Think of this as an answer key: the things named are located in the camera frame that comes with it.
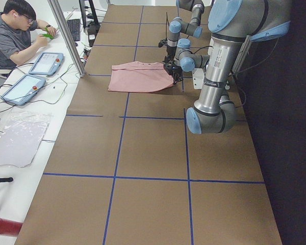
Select teach pendant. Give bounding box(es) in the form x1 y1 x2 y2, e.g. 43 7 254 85
1 75 46 106
29 52 64 76

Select brown paper table cover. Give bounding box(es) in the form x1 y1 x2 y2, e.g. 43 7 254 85
16 5 281 244

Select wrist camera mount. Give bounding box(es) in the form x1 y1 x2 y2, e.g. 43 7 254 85
163 61 173 76
158 38 168 48

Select clear plastic bag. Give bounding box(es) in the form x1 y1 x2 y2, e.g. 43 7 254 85
0 111 53 168

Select red cylinder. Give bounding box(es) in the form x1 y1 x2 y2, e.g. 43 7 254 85
0 218 23 237

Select seated person grey shirt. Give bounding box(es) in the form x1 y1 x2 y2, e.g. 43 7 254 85
0 0 57 69

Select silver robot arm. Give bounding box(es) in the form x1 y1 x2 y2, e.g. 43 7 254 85
165 0 292 134
165 0 205 62

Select black box with label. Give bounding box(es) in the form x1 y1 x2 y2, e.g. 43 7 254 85
87 23 100 47

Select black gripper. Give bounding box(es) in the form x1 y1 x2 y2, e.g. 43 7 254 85
172 65 183 85
166 46 176 61

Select aluminium frame post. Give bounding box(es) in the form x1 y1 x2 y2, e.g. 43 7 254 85
47 0 85 78

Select upper teach pendant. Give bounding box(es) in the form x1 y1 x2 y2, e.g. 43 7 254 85
29 52 64 76

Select black keyboard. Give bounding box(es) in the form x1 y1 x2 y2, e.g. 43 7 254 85
66 19 81 41

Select lower teach pendant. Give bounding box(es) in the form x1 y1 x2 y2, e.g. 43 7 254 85
1 75 46 106

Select pink snoopy t-shirt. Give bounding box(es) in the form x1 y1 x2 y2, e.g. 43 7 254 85
108 61 173 93

